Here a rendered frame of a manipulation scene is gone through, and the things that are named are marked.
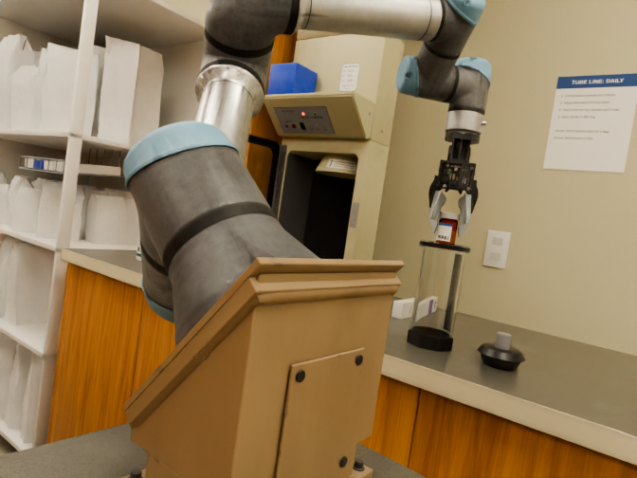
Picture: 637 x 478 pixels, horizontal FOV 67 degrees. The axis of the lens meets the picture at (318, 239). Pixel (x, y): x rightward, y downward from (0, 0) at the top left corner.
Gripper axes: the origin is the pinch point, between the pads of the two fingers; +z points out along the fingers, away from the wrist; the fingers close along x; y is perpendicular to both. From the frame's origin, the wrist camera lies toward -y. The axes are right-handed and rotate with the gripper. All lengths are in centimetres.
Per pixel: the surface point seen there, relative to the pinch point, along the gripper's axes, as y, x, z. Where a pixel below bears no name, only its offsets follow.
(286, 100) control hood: -21, -49, -29
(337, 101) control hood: -15.4, -32.7, -28.8
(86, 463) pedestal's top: 73, -27, 25
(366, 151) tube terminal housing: -23.2, -24.7, -18.0
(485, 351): 8.4, 11.0, 22.7
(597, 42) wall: -47, 33, -59
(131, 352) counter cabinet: -18, -87, 51
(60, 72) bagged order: -58, -164, -41
